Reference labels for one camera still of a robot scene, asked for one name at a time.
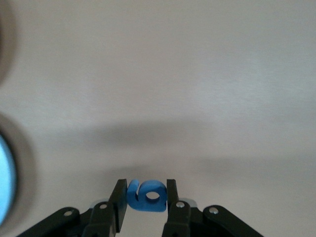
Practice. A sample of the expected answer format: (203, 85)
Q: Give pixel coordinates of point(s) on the blue number 6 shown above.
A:
(142, 200)

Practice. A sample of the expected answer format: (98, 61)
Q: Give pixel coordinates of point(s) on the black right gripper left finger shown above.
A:
(103, 222)

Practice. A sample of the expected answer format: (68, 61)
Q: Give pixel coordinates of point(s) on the blue plate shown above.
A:
(6, 177)

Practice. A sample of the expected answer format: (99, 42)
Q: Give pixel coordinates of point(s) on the brown paper table cover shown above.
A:
(172, 74)

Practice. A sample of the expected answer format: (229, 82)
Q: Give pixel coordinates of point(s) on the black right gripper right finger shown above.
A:
(177, 222)

